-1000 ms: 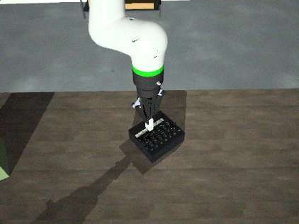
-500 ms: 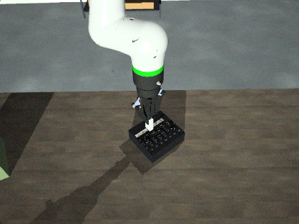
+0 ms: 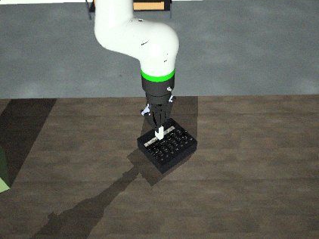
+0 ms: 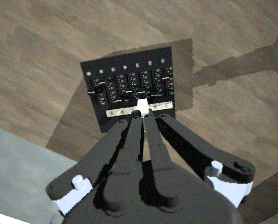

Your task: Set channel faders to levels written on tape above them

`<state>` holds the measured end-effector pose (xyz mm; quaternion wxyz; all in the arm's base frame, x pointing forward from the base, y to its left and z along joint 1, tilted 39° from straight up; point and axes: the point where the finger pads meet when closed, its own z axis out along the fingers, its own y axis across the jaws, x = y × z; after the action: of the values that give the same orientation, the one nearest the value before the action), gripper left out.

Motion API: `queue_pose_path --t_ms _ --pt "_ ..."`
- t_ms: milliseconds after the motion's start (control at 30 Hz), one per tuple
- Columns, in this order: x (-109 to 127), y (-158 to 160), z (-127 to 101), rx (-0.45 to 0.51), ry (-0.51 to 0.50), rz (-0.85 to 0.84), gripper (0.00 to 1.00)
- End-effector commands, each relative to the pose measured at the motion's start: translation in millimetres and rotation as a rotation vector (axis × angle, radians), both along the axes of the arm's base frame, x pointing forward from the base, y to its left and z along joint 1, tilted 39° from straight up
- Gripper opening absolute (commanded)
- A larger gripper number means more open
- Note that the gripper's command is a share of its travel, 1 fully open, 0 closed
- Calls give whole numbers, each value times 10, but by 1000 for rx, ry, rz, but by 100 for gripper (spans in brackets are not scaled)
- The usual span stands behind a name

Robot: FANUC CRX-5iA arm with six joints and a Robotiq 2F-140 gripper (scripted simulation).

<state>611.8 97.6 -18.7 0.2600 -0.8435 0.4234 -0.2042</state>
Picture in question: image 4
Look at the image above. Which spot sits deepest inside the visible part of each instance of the black lighting desk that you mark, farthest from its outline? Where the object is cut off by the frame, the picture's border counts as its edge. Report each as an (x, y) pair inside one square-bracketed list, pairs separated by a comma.
[(125, 79)]

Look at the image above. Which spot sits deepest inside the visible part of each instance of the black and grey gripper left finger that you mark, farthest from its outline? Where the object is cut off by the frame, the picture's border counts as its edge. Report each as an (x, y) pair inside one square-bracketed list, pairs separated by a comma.
[(123, 145)]

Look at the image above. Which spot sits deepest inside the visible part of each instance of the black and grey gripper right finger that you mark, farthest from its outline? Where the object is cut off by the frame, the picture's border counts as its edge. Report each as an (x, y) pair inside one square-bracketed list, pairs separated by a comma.
[(230, 175)]

